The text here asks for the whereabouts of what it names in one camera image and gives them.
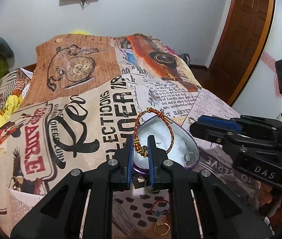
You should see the red gold braided bracelet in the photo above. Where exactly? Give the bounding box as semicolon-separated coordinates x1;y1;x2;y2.
133;107;173;158

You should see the red cord beaded bracelet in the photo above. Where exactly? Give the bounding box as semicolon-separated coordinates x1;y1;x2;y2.
148;199;171;217

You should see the purple heart-shaped jewelry tin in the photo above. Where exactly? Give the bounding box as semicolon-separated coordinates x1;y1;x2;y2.
133;115;200;174

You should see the dark backpack on floor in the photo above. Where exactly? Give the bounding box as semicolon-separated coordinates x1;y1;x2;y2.
178;53;191;66

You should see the newspaper print bed blanket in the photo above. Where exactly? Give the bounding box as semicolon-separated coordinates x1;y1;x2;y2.
0;34;259;235

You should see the brown wooden door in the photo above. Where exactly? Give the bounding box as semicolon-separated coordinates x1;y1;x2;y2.
209;0;275;105

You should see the gold ring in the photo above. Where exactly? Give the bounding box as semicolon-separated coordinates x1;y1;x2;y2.
153;222;171;236

